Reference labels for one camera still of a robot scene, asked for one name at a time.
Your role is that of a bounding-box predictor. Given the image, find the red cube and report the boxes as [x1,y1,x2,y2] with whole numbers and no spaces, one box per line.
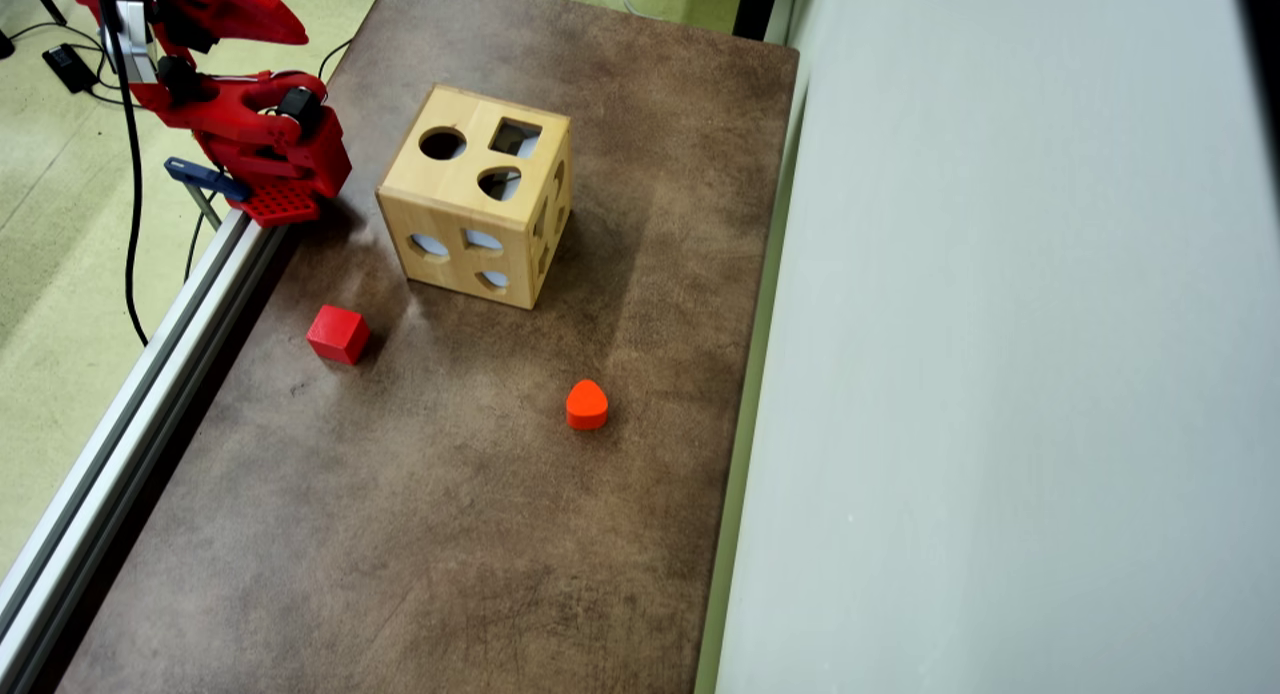
[306,304,371,366]

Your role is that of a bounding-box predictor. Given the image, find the wooden shape sorter box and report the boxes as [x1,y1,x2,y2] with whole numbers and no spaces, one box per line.
[376,84,574,311]

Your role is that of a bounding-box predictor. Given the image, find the blue clamp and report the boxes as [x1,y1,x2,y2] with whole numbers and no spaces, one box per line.
[165,157,251,230]

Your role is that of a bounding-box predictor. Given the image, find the black power adapter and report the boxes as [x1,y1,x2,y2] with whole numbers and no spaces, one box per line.
[42,42,101,95]

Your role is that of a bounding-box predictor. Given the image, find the orange rounded block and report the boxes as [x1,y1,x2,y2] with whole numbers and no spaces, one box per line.
[566,379,609,432]

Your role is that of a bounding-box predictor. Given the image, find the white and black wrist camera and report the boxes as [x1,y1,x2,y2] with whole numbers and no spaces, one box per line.
[113,0,161,85]

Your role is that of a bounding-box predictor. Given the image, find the red perforated base plate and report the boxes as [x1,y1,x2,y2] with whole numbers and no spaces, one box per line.
[235,179,321,227]

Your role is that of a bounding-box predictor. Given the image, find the thick black camera cable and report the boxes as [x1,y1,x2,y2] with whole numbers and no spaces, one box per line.
[98,0,151,347]

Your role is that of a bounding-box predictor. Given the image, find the thin black floor cable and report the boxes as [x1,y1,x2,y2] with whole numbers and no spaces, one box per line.
[8,19,126,107]

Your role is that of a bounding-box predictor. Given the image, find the aluminium profile rail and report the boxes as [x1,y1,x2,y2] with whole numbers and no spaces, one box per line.
[0,209,291,694]

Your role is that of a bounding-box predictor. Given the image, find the black post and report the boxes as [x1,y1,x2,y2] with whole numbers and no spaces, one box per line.
[733,0,783,43]

